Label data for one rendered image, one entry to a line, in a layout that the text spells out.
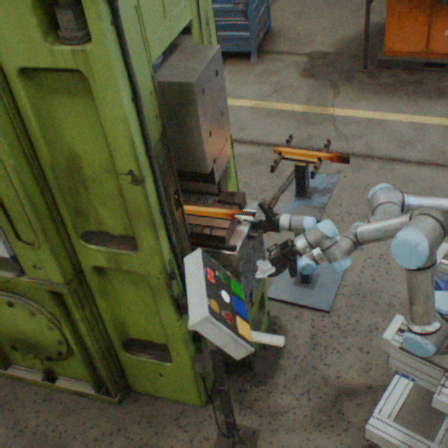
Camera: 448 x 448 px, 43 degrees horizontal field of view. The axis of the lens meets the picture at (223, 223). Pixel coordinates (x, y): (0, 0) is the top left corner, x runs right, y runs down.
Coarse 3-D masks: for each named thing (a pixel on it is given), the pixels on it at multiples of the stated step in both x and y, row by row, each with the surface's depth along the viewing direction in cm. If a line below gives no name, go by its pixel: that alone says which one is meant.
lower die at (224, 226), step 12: (192, 204) 274; (204, 204) 273; (216, 204) 272; (192, 216) 268; (204, 216) 266; (216, 216) 264; (216, 228) 261; (228, 228) 259; (216, 240) 260; (228, 240) 261
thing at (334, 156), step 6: (276, 150) 299; (282, 150) 298; (288, 150) 298; (294, 150) 297; (300, 150) 296; (300, 156) 296; (306, 156) 294; (312, 156) 293; (318, 156) 291; (324, 156) 290; (330, 156) 289; (336, 156) 288; (342, 156) 286; (348, 156) 285; (336, 162) 290; (342, 162) 289; (348, 162) 288
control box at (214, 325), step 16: (192, 256) 220; (208, 256) 222; (192, 272) 214; (224, 272) 227; (192, 288) 208; (208, 288) 206; (224, 288) 218; (192, 304) 203; (208, 304) 199; (224, 304) 210; (192, 320) 198; (208, 320) 196; (224, 320) 203; (208, 336) 202; (224, 336) 203; (240, 336) 207; (240, 352) 210
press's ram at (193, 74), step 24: (168, 48) 225; (192, 48) 222; (216, 48) 220; (168, 72) 209; (192, 72) 207; (216, 72) 222; (168, 96) 209; (192, 96) 205; (216, 96) 225; (168, 120) 216; (192, 120) 212; (216, 120) 228; (192, 144) 220; (216, 144) 231; (192, 168) 228
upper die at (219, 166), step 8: (224, 152) 242; (216, 160) 234; (224, 160) 243; (216, 168) 235; (224, 168) 243; (184, 176) 240; (192, 176) 238; (200, 176) 237; (208, 176) 235; (216, 176) 236
